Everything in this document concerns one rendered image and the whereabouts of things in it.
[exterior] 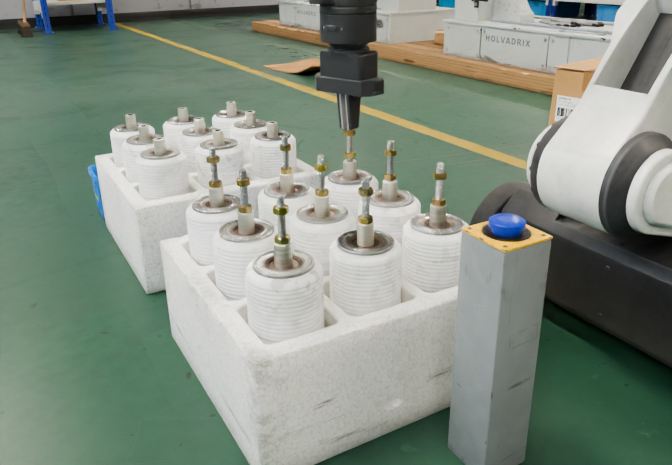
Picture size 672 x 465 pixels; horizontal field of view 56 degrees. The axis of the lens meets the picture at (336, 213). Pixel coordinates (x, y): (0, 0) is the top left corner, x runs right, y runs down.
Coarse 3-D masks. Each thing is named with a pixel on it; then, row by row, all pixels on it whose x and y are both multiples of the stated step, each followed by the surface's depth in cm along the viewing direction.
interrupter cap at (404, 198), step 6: (378, 192) 100; (402, 192) 100; (408, 192) 99; (372, 198) 97; (378, 198) 98; (402, 198) 97; (408, 198) 97; (372, 204) 95; (378, 204) 95; (384, 204) 95; (390, 204) 95; (396, 204) 95; (402, 204) 95; (408, 204) 95
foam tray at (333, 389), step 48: (192, 288) 89; (192, 336) 95; (240, 336) 76; (336, 336) 76; (384, 336) 79; (432, 336) 84; (240, 384) 77; (288, 384) 74; (336, 384) 78; (384, 384) 82; (432, 384) 87; (240, 432) 81; (288, 432) 76; (336, 432) 81; (384, 432) 85
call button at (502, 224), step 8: (496, 216) 70; (504, 216) 70; (512, 216) 70; (520, 216) 70; (488, 224) 70; (496, 224) 68; (504, 224) 68; (512, 224) 68; (520, 224) 68; (496, 232) 69; (504, 232) 68; (512, 232) 68; (520, 232) 69
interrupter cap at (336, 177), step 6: (330, 174) 108; (336, 174) 108; (342, 174) 109; (360, 174) 108; (366, 174) 108; (330, 180) 106; (336, 180) 106; (342, 180) 105; (348, 180) 106; (354, 180) 105; (360, 180) 105
